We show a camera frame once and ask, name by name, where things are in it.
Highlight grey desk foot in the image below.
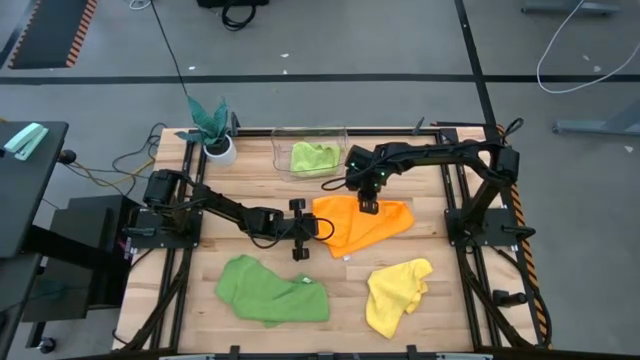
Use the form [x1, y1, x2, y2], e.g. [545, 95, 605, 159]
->
[520, 0, 621, 15]
[552, 97, 640, 137]

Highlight black cable bundle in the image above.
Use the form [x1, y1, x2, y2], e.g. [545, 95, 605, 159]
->
[119, 247, 194, 351]
[457, 244, 554, 349]

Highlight orange microfiber towel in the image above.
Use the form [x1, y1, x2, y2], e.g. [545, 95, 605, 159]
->
[312, 194, 416, 260]

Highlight thin black hanging cable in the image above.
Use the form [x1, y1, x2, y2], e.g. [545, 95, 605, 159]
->
[148, 0, 190, 100]

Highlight clear plastic bin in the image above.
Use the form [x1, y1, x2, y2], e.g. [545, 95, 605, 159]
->
[270, 125, 350, 183]

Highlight white floor cable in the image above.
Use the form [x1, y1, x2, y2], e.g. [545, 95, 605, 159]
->
[535, 0, 640, 96]

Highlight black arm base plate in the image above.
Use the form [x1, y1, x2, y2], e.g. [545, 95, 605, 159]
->
[443, 206, 537, 249]
[123, 209, 202, 250]

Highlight black aluminium table frame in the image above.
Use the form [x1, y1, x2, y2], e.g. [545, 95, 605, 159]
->
[112, 124, 554, 360]

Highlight black orange-striped floor mat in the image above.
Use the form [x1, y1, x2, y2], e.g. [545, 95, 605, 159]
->
[7, 0, 99, 70]

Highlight light green microfiber towel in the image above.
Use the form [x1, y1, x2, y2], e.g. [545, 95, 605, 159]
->
[289, 141, 342, 178]

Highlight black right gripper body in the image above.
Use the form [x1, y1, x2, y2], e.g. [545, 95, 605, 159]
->
[344, 144, 390, 199]

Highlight yellow cable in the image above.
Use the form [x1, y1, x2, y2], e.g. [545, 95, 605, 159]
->
[74, 158, 157, 187]

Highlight orange black hazard tape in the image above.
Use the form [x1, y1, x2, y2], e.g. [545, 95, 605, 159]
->
[494, 124, 554, 350]

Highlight black side desk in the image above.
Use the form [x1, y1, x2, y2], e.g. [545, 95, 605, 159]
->
[0, 119, 70, 360]

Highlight artificial plant in white pot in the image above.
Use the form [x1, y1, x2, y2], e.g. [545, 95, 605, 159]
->
[174, 95, 239, 168]

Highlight yellow microfiber towel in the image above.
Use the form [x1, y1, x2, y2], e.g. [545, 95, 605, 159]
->
[364, 257, 435, 341]

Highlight black coiled floor cable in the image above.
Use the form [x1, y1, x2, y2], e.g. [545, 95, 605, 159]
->
[219, 2, 258, 33]

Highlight black cabinet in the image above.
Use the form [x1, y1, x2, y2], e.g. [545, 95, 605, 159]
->
[22, 194, 144, 322]

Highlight dark green microfiber towel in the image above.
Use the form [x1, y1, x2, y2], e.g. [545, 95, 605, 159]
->
[214, 253, 331, 330]

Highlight black clamp knob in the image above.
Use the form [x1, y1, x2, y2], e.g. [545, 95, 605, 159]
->
[492, 289, 529, 308]

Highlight mint green stapler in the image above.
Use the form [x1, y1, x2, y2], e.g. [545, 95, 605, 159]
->
[3, 122, 50, 162]

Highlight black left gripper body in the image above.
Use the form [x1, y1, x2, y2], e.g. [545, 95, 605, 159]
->
[272, 208, 319, 249]

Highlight black cable tangle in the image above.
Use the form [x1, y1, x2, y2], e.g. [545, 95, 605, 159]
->
[111, 121, 170, 199]

